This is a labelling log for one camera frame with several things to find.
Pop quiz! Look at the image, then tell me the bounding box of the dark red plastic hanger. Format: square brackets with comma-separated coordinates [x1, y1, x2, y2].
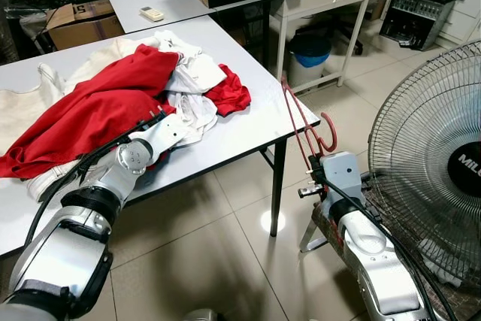
[280, 74, 339, 158]

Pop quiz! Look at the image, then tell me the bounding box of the small red garment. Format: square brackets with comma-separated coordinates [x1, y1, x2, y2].
[203, 64, 253, 117]

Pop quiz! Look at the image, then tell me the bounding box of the bin with blue bag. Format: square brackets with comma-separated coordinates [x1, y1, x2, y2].
[288, 32, 333, 89]

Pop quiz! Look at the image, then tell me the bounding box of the standing fan metal grille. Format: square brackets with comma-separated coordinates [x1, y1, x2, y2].
[367, 41, 481, 295]

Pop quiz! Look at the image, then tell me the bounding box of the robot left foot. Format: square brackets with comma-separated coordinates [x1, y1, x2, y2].
[180, 308, 226, 321]

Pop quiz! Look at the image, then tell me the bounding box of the black electronic machine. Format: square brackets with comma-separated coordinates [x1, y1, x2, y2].
[378, 0, 459, 51]

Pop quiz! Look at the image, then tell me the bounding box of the white remote control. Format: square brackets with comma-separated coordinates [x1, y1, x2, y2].
[140, 7, 166, 22]

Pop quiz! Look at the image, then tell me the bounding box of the brown cardboard box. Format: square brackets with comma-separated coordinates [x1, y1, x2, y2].
[45, 0, 126, 51]

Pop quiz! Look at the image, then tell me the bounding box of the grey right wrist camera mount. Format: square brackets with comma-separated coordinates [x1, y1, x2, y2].
[319, 151, 369, 217]

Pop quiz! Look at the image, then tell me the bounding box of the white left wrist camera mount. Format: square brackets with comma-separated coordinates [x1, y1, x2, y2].
[147, 113, 190, 153]

